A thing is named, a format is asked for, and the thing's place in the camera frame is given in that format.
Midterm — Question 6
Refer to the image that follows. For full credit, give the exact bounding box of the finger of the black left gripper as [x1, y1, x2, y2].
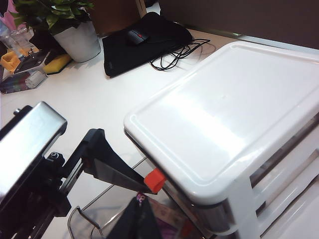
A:
[83, 128, 156, 195]

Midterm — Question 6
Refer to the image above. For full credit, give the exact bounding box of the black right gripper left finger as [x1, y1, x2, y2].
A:
[108, 198, 142, 239]

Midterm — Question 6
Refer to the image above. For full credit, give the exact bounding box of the brown wooden panel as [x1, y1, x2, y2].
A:
[88, 0, 148, 35]

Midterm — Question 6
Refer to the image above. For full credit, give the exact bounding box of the white plastic drawer cabinet frame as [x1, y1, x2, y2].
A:
[123, 41, 319, 239]

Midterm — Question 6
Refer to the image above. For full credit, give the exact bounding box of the black desk stand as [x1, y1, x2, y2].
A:
[13, 48, 59, 75]

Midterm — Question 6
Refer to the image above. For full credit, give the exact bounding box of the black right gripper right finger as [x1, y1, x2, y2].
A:
[139, 197, 163, 239]

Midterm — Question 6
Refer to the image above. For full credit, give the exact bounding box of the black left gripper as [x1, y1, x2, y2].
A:
[0, 142, 87, 239]

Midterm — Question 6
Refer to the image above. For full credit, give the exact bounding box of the black mouse pad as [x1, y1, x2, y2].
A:
[101, 11, 194, 79]

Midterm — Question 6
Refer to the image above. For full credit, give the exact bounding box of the yellow sponge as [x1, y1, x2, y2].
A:
[42, 53, 73, 76]

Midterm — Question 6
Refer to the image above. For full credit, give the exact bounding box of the green leafy plant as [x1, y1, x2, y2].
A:
[13, 0, 97, 35]

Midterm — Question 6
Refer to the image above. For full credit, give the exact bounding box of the clear acrylic box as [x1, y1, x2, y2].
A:
[0, 69, 49, 95]

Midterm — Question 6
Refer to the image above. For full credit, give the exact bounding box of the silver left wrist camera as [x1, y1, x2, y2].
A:
[0, 101, 68, 197]

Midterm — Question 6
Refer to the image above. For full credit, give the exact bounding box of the brown desk partition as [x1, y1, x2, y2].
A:
[159, 0, 319, 50]

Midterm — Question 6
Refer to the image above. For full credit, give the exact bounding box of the smoky drawer with red handle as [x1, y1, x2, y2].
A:
[66, 156, 200, 239]
[124, 128, 236, 236]

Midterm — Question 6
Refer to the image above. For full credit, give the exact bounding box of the napkin pack with purple print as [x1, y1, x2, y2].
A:
[147, 198, 197, 239]

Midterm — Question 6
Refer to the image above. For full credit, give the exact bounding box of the orange plastic block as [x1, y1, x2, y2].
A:
[0, 51, 21, 73]

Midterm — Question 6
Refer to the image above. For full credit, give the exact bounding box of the white plant pot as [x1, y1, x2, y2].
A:
[53, 20, 102, 64]

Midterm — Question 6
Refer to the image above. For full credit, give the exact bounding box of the black computer mouse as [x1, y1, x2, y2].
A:
[125, 29, 151, 47]

